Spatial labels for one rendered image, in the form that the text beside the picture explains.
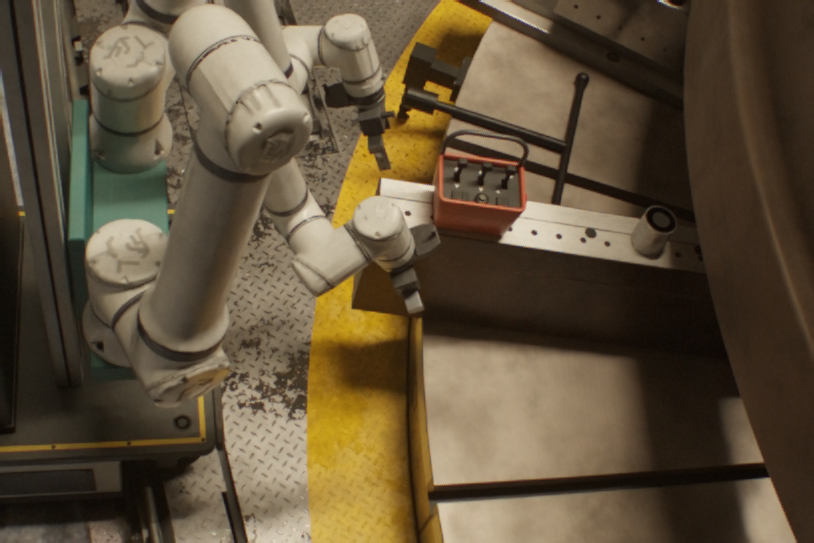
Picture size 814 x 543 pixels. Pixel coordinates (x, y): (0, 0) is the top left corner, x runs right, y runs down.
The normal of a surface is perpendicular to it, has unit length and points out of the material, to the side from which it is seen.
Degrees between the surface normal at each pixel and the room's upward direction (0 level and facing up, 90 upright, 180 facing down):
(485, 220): 97
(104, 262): 9
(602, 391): 0
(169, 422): 0
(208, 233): 84
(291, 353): 0
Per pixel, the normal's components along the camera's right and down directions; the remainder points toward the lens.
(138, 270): 0.16, -0.58
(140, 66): 0.25, -0.39
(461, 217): -0.04, 0.89
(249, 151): 0.49, 0.75
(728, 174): -0.98, -0.11
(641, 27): -0.41, 0.71
